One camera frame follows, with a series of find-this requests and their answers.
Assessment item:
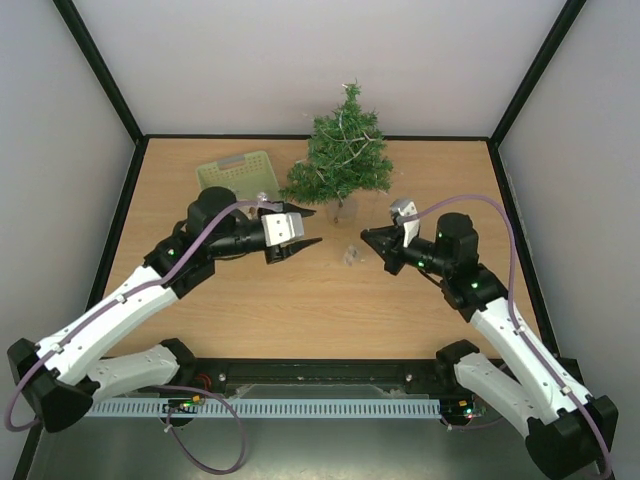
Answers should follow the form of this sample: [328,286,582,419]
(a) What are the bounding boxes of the purple loop cable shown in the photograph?
[162,387,247,474]

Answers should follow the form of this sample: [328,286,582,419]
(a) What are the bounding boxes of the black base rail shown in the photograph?
[173,358,470,397]

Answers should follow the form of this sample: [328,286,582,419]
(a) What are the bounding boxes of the white slotted cable duct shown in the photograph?
[87,398,441,419]

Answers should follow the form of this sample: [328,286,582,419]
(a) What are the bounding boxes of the green plastic basket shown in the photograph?
[196,150,281,201]

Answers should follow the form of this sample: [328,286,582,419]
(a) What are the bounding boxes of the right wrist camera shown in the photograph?
[390,198,420,248]

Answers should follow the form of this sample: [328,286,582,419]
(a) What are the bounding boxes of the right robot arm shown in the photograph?
[361,213,618,479]

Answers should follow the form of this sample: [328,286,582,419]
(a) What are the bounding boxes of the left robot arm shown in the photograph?
[7,187,317,433]

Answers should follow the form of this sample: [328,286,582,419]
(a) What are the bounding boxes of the small green christmas tree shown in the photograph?
[280,82,393,226]

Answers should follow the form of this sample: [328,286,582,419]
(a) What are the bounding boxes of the clear led light string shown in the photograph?
[294,82,396,266]

